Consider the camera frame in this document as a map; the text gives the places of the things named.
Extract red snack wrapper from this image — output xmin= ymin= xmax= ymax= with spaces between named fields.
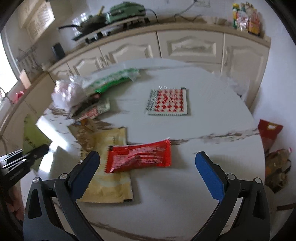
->
xmin=105 ymin=138 xmax=171 ymax=174

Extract green checkered clear wrapper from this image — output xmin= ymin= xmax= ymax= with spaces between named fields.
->
xmin=82 ymin=68 xmax=140 ymax=96

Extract yellow sauce packet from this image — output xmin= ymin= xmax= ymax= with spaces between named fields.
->
xmin=78 ymin=127 xmax=133 ymax=204

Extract light green snack bag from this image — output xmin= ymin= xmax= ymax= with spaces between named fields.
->
xmin=23 ymin=114 xmax=52 ymax=172

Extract crumpled white plastic bag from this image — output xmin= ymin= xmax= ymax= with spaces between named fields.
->
xmin=51 ymin=75 xmax=87 ymax=111

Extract black power cable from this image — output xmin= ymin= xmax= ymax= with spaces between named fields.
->
xmin=145 ymin=0 xmax=203 ymax=24

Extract seasoning packets on counter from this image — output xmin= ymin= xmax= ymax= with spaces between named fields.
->
xmin=232 ymin=2 xmax=261 ymax=36

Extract gas stove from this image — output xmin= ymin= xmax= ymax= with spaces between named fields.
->
xmin=72 ymin=16 xmax=151 ymax=44

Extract red white checkered packet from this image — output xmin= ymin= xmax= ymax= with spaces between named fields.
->
xmin=145 ymin=87 xmax=188 ymax=116

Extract dark bag on floor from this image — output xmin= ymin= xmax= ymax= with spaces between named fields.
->
xmin=265 ymin=148 xmax=292 ymax=193

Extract orange box on counter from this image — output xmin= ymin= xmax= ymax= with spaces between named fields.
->
xmin=19 ymin=69 xmax=32 ymax=89

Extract brown torn wrapper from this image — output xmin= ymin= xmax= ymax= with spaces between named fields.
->
xmin=68 ymin=118 xmax=97 ymax=152

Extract black frying pan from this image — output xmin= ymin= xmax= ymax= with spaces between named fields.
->
xmin=58 ymin=15 xmax=106 ymax=34

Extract red bag on floor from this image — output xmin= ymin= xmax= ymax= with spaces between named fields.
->
xmin=257 ymin=119 xmax=283 ymax=153

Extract black box on counter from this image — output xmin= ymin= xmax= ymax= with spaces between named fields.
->
xmin=51 ymin=43 xmax=66 ymax=61

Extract cream kitchen cabinets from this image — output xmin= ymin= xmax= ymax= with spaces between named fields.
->
xmin=1 ymin=23 xmax=271 ymax=148

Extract green electric cooker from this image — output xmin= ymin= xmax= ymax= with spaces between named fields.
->
xmin=105 ymin=1 xmax=146 ymax=24

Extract dish rack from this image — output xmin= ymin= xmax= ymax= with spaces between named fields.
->
xmin=16 ymin=45 xmax=43 ymax=76

